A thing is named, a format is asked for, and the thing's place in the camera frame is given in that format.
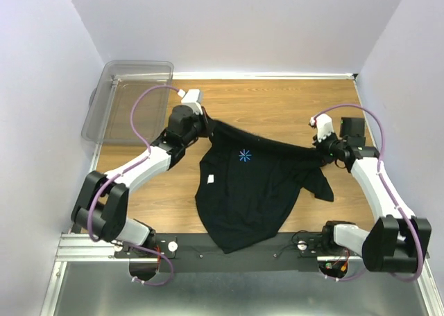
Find black t-shirt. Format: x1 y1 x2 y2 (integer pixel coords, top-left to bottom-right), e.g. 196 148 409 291
195 120 334 254

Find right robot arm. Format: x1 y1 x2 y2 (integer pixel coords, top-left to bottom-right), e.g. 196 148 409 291
309 114 432 277

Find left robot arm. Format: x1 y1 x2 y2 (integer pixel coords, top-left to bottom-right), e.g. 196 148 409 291
71 105 211 257

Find clear plastic bin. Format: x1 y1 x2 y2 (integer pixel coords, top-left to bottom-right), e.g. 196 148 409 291
81 60 173 146

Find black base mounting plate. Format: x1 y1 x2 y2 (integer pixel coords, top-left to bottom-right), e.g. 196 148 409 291
114 231 361 274

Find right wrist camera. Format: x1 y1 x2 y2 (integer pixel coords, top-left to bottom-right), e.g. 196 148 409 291
309 114 334 143

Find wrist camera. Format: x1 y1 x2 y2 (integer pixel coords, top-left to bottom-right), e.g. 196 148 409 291
178 89 203 115
309 114 334 143

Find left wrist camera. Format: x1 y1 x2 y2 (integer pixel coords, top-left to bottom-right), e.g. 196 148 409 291
178 89 203 115

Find aluminium front frame rail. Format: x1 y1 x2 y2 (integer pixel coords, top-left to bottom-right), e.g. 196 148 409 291
42 233 443 315

